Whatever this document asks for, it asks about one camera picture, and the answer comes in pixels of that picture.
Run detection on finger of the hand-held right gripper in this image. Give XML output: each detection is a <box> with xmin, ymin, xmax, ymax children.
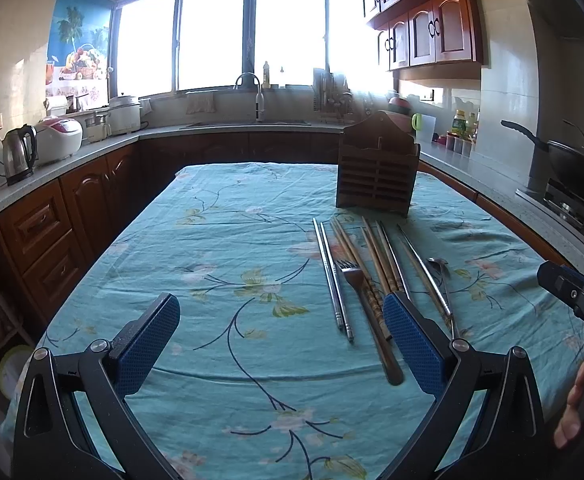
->
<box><xmin>538</xmin><ymin>260</ymin><xmax>584</xmax><ymax>346</ymax></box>

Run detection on steel electric kettle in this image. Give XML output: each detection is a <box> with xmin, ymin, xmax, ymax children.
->
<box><xmin>2</xmin><ymin>124</ymin><xmax>39</xmax><ymax>186</ymax></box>

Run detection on tropical fruit wall poster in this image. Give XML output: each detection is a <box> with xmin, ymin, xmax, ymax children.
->
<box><xmin>46</xmin><ymin>0</ymin><xmax>112</xmax><ymax>111</ymax></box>

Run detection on metal fork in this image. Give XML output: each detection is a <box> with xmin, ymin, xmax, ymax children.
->
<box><xmin>334</xmin><ymin>259</ymin><xmax>405</xmax><ymax>387</ymax></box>

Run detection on metal chopstick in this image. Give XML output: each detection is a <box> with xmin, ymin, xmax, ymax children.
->
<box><xmin>377</xmin><ymin>220</ymin><xmax>413</xmax><ymax>302</ymax></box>
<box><xmin>320</xmin><ymin>222</ymin><xmax>355</xmax><ymax>344</ymax></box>
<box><xmin>313</xmin><ymin>218</ymin><xmax>346</xmax><ymax>332</ymax></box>
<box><xmin>397</xmin><ymin>224</ymin><xmax>453</xmax><ymax>317</ymax></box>

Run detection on stacked pink bowls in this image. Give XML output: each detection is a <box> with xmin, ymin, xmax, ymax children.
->
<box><xmin>388</xmin><ymin>92</ymin><xmax>413</xmax><ymax>116</ymax></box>

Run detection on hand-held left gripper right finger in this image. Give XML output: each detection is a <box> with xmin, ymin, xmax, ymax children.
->
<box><xmin>379</xmin><ymin>291</ymin><xmax>547</xmax><ymax>480</ymax></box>

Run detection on beige dish cloth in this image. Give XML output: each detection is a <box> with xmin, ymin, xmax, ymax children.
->
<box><xmin>186</xmin><ymin>91</ymin><xmax>217</xmax><ymax>115</ymax></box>

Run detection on brown wooden utensil holder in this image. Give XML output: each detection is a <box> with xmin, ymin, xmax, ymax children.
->
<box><xmin>336</xmin><ymin>110</ymin><xmax>421</xmax><ymax>217</ymax></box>

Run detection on dish drying rack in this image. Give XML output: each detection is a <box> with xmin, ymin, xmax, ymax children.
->
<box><xmin>313</xmin><ymin>67</ymin><xmax>355</xmax><ymax>124</ymax></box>

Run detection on red wooden upper cabinets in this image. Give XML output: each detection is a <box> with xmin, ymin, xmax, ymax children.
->
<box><xmin>352</xmin><ymin>0</ymin><xmax>507</xmax><ymax>73</ymax></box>

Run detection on black wok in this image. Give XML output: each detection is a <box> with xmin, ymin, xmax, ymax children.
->
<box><xmin>500</xmin><ymin>119</ymin><xmax>584</xmax><ymax>202</ymax></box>

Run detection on teal floral tablecloth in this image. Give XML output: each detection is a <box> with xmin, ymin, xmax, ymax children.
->
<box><xmin>0</xmin><ymin>162</ymin><xmax>584</xmax><ymax>480</ymax></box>

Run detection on person's right hand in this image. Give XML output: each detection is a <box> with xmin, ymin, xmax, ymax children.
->
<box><xmin>554</xmin><ymin>360</ymin><xmax>584</xmax><ymax>448</ymax></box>

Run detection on large kitchen window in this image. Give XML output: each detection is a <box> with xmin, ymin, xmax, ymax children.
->
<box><xmin>112</xmin><ymin>0</ymin><xmax>393</xmax><ymax>100</ymax></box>

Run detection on gas stove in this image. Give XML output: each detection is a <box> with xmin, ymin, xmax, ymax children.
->
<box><xmin>516</xmin><ymin>177</ymin><xmax>584</xmax><ymax>247</ymax></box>

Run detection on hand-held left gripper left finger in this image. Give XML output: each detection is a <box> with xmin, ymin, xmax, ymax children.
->
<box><xmin>13</xmin><ymin>293</ymin><xmax>181</xmax><ymax>480</ymax></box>

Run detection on row of spice jars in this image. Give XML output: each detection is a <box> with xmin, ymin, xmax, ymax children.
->
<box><xmin>444</xmin><ymin>132</ymin><xmax>475</xmax><ymax>157</ymax></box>

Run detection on white and pink rice cooker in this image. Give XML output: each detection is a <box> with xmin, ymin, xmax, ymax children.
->
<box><xmin>34</xmin><ymin>116</ymin><xmax>84</xmax><ymax>166</ymax></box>

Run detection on chrome kitchen faucet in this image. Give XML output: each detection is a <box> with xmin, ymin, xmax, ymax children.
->
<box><xmin>234</xmin><ymin>72</ymin><xmax>265</xmax><ymax>122</ymax></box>

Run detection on metal spoon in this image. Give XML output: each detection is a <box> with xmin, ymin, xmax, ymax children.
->
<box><xmin>427</xmin><ymin>257</ymin><xmax>461</xmax><ymax>340</ymax></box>

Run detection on white slow cooker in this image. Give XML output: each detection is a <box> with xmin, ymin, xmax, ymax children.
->
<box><xmin>108</xmin><ymin>92</ymin><xmax>143</xmax><ymax>136</ymax></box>

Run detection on white pitcher with green handle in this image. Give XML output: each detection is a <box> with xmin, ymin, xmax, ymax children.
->
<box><xmin>411</xmin><ymin>112</ymin><xmax>438</xmax><ymax>144</ymax></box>

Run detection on wooden chopstick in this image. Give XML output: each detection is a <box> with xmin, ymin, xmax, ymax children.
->
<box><xmin>330</xmin><ymin>218</ymin><xmax>389</xmax><ymax>342</ymax></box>
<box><xmin>336</xmin><ymin>218</ymin><xmax>393</xmax><ymax>341</ymax></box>
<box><xmin>367</xmin><ymin>219</ymin><xmax>403</xmax><ymax>295</ymax></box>
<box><xmin>361</xmin><ymin>217</ymin><xmax>397</xmax><ymax>295</ymax></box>

